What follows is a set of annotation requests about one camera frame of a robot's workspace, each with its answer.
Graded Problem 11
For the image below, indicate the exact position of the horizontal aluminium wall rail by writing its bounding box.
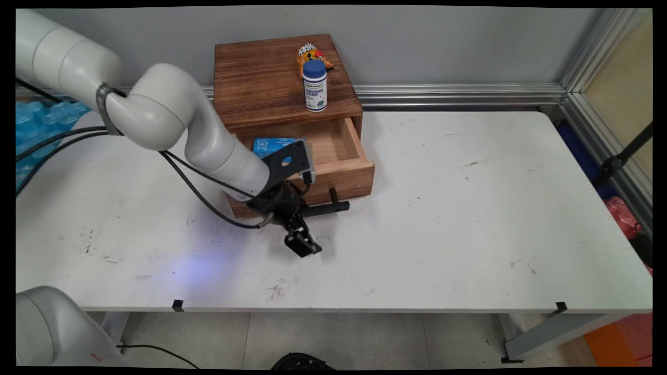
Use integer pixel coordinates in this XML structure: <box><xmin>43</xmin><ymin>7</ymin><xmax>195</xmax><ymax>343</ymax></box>
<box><xmin>16</xmin><ymin>84</ymin><xmax>567</xmax><ymax>111</ymax></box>

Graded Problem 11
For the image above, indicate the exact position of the wooden drawer with black handle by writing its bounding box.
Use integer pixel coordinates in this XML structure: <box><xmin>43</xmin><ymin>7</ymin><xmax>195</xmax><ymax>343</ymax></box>
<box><xmin>226</xmin><ymin>117</ymin><xmax>376</xmax><ymax>220</ymax></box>

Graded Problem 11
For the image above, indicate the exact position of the aluminium side rail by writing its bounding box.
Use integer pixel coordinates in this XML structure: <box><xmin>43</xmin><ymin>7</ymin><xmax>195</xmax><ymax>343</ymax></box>
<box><xmin>541</xmin><ymin>93</ymin><xmax>653</xmax><ymax>236</ymax></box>

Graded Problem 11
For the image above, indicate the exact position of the grey black wrist camera bracket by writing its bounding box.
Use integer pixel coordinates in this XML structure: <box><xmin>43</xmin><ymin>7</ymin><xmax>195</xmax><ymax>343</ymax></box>
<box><xmin>262</xmin><ymin>137</ymin><xmax>317</xmax><ymax>186</ymax></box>

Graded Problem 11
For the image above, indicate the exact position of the orange snack bag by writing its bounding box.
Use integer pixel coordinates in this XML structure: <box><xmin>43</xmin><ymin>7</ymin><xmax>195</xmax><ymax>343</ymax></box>
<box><xmin>296</xmin><ymin>43</ymin><xmax>335</xmax><ymax>79</ymax></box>

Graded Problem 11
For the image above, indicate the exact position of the thin black camera cable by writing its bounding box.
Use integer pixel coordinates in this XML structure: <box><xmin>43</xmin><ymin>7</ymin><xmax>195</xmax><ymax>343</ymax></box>
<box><xmin>16</xmin><ymin>78</ymin><xmax>314</xmax><ymax>205</ymax></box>

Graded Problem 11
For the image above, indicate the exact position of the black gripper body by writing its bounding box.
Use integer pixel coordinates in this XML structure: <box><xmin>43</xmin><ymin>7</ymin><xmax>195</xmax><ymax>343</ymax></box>
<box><xmin>247</xmin><ymin>179</ymin><xmax>313</xmax><ymax>224</ymax></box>

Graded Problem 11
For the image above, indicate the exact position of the blue packet with white print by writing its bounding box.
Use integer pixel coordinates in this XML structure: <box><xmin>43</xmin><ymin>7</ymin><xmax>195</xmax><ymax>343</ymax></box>
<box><xmin>252</xmin><ymin>136</ymin><xmax>305</xmax><ymax>160</ymax></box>

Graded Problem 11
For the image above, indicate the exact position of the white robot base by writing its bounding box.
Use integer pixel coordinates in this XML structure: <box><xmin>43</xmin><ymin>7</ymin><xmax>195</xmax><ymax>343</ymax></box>
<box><xmin>16</xmin><ymin>285</ymin><xmax>127</xmax><ymax>367</ymax></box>

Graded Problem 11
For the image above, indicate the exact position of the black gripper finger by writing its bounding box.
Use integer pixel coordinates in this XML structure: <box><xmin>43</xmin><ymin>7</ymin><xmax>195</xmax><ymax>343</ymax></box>
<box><xmin>284</xmin><ymin>209</ymin><xmax>305</xmax><ymax>241</ymax></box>
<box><xmin>284</xmin><ymin>224</ymin><xmax>323</xmax><ymax>259</ymax></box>

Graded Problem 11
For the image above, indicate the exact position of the white bottle with blue cap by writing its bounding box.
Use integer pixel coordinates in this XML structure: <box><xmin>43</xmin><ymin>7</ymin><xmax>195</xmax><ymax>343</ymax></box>
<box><xmin>303</xmin><ymin>59</ymin><xmax>329</xmax><ymax>113</ymax></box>

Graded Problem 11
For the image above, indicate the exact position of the black cable with grey end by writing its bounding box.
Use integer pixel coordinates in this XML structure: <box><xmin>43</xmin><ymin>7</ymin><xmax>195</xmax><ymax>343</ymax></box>
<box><xmin>16</xmin><ymin>125</ymin><xmax>276</xmax><ymax>231</ymax></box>

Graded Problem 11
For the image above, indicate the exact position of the red plastic bag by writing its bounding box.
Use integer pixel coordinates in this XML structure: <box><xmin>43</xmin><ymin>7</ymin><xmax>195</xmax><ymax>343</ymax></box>
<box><xmin>603</xmin><ymin>196</ymin><xmax>653</xmax><ymax>277</ymax></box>

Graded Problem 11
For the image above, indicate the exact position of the brown wooden cabinet box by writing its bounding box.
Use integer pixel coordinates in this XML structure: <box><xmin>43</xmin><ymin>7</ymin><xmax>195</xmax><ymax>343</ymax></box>
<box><xmin>213</xmin><ymin>34</ymin><xmax>364</xmax><ymax>157</ymax></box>

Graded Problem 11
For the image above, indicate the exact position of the blue plastic wrapped pack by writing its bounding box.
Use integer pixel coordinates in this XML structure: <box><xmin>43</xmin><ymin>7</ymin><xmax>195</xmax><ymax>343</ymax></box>
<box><xmin>16</xmin><ymin>100</ymin><xmax>95</xmax><ymax>194</ymax></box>

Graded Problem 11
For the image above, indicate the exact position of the black stand pole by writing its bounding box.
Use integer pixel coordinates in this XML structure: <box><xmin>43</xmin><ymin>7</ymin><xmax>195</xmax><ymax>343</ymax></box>
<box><xmin>593</xmin><ymin>122</ymin><xmax>653</xmax><ymax>189</ymax></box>

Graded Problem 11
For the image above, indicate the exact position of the upright aluminium corner post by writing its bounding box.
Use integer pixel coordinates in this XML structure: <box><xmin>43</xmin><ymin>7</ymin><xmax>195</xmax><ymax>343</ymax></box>
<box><xmin>560</xmin><ymin>8</ymin><xmax>653</xmax><ymax>95</ymax></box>

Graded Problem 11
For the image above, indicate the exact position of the black round floor object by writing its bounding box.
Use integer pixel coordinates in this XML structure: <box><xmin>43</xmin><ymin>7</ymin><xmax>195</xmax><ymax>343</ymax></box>
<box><xmin>270</xmin><ymin>353</ymin><xmax>337</xmax><ymax>371</ymax></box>

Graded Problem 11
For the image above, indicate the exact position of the white table leg with foot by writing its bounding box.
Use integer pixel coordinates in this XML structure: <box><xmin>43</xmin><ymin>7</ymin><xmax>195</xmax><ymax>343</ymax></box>
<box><xmin>500</xmin><ymin>312</ymin><xmax>634</xmax><ymax>364</ymax></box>

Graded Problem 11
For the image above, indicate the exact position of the orange floor mat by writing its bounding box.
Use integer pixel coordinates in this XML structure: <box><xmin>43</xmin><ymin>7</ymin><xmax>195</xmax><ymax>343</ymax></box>
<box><xmin>583</xmin><ymin>312</ymin><xmax>653</xmax><ymax>367</ymax></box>

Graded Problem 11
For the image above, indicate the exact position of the black floor cable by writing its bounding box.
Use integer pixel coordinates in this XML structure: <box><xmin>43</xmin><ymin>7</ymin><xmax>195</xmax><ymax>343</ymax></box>
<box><xmin>117</xmin><ymin>344</ymin><xmax>200</xmax><ymax>370</ymax></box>

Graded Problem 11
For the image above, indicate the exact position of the dark blue cloth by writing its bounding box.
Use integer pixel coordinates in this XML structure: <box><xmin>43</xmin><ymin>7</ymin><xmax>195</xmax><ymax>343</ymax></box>
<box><xmin>554</xmin><ymin>122</ymin><xmax>619</xmax><ymax>199</ymax></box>

